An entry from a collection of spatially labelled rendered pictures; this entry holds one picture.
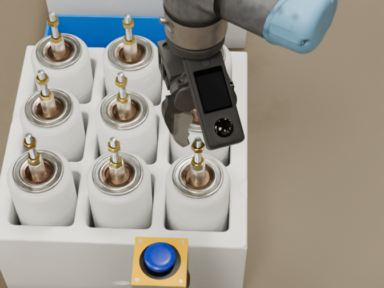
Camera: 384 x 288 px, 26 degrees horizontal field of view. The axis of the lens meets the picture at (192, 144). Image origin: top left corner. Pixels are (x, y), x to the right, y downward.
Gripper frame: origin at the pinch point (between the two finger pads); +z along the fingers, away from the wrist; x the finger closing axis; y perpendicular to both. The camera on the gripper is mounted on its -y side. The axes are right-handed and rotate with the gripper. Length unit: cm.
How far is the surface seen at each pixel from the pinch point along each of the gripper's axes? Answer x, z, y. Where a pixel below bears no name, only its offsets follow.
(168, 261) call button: 8.9, 2.0, -15.4
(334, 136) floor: -32, 35, 17
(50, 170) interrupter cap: 20.5, 10.0, 8.1
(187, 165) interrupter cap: 0.9, 9.6, 2.8
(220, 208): -2.4, 13.5, -3.5
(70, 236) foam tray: 20.0, 17.0, 0.2
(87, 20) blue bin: 7, 24, 50
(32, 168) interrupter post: 22.9, 7.6, 7.4
